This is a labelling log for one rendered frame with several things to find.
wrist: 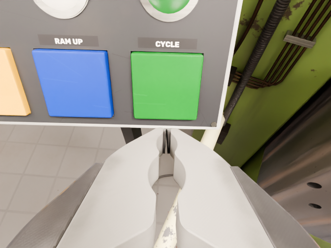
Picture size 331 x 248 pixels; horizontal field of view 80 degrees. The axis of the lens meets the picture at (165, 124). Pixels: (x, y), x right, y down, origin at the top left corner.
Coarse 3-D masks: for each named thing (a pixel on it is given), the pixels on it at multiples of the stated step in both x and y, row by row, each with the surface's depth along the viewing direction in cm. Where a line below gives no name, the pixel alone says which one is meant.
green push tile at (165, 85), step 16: (144, 64) 20; (160, 64) 20; (176, 64) 20; (192, 64) 20; (144, 80) 21; (160, 80) 21; (176, 80) 21; (192, 80) 21; (144, 96) 22; (160, 96) 22; (176, 96) 22; (192, 96) 22; (144, 112) 23; (160, 112) 23; (176, 112) 23; (192, 112) 23
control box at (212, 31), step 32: (0, 0) 19; (32, 0) 18; (96, 0) 18; (128, 0) 18; (192, 0) 18; (224, 0) 18; (0, 32) 20; (32, 32) 20; (64, 32) 20; (96, 32) 20; (128, 32) 20; (160, 32) 20; (192, 32) 20; (224, 32) 20; (32, 64) 21; (128, 64) 21; (224, 64) 21; (32, 96) 23; (128, 96) 23; (224, 96) 23; (192, 128) 25
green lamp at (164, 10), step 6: (150, 0) 18; (156, 0) 18; (162, 0) 18; (168, 0) 18; (174, 0) 18; (180, 0) 18; (186, 0) 18; (156, 6) 18; (162, 6) 18; (168, 6) 18; (174, 6) 18; (180, 6) 18; (162, 12) 19; (168, 12) 19; (174, 12) 19
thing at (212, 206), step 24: (168, 144) 12; (192, 144) 10; (192, 168) 9; (216, 168) 9; (192, 192) 7; (216, 192) 8; (240, 192) 8; (192, 216) 7; (216, 216) 7; (240, 216) 7; (192, 240) 6; (216, 240) 6; (240, 240) 6; (264, 240) 6
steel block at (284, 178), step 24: (312, 96) 55; (288, 120) 66; (312, 120) 49; (288, 144) 58; (312, 144) 45; (264, 168) 69; (288, 168) 51; (312, 168) 41; (288, 192) 48; (312, 192) 44; (312, 216) 52
